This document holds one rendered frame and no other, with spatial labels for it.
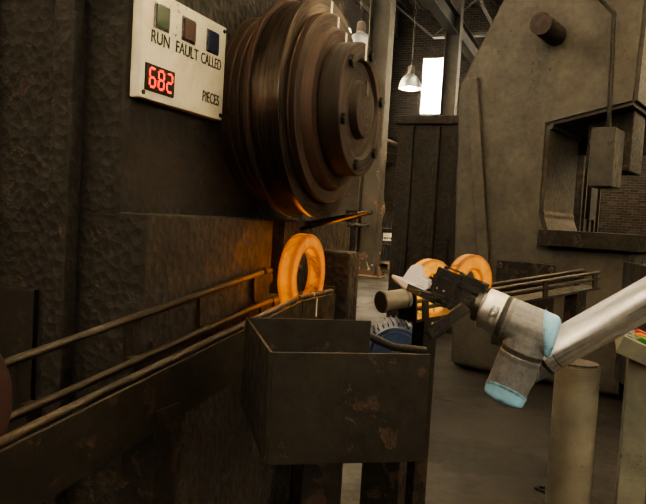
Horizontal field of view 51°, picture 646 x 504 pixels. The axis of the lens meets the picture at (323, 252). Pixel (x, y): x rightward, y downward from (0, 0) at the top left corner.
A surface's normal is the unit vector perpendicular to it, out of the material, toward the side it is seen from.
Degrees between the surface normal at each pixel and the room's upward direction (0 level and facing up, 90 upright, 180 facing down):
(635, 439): 90
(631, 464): 90
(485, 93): 90
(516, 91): 90
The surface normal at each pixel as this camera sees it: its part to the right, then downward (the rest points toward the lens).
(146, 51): 0.92, 0.07
